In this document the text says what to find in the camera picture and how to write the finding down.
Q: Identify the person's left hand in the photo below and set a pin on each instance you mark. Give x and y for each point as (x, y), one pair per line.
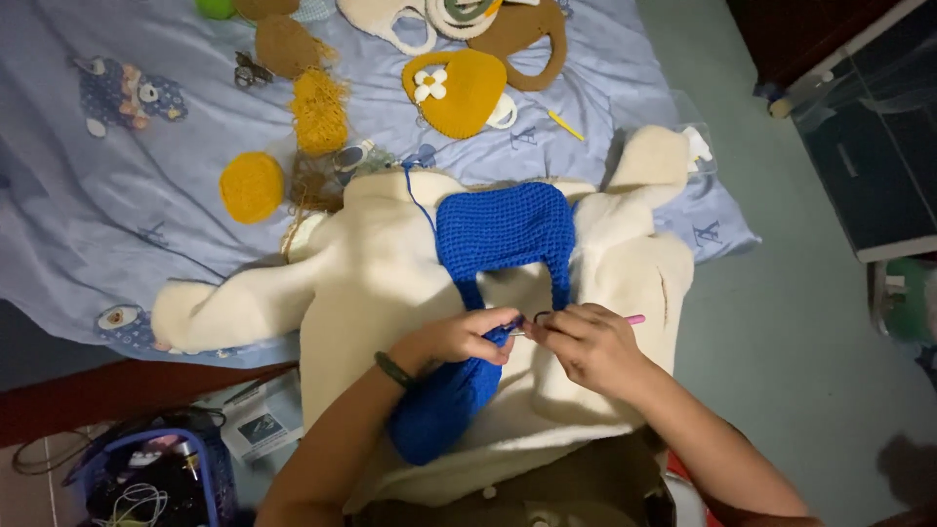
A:
(457, 338)

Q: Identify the person's right hand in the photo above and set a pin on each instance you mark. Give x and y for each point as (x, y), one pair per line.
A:
(594, 353)

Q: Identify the blue crochet bag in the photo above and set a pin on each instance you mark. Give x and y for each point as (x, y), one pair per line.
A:
(489, 289)

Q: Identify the cream fleece jacket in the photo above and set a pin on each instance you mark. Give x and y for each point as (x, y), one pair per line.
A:
(410, 293)

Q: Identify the blue yarn strand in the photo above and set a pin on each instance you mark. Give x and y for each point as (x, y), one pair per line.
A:
(416, 194)

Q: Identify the brown tangled yarn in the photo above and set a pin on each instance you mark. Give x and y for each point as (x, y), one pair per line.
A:
(315, 183)

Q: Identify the white paper leaflet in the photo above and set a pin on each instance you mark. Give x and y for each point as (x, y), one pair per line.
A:
(260, 424)

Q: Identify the yellow crochet hook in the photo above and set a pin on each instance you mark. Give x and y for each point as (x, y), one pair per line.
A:
(565, 125)

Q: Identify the clear plastic bag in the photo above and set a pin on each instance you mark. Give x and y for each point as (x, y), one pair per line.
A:
(695, 139)

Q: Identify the yellow crochet bag with flower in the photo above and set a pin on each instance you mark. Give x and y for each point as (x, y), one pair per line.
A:
(457, 94)

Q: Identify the yellow yarn ball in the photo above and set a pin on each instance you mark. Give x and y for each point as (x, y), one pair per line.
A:
(251, 187)

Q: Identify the yellow crochet net piece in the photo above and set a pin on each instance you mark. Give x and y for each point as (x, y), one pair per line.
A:
(319, 110)

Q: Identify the brown crochet bag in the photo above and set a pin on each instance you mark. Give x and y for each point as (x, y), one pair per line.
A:
(528, 40)

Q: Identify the green and white stool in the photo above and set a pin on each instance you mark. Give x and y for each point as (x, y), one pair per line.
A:
(904, 300)

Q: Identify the cream crochet bag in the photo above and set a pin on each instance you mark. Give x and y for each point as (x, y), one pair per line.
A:
(410, 18)

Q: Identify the brown crochet round piece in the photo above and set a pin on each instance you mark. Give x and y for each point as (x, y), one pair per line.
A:
(263, 6)
(285, 45)

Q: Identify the light blue printed bedsheet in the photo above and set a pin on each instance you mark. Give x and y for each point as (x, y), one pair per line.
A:
(146, 183)

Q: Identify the glass cabinet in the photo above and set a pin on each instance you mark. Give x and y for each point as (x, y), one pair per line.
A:
(864, 124)

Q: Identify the green ball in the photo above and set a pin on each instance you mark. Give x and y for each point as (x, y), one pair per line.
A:
(214, 7)

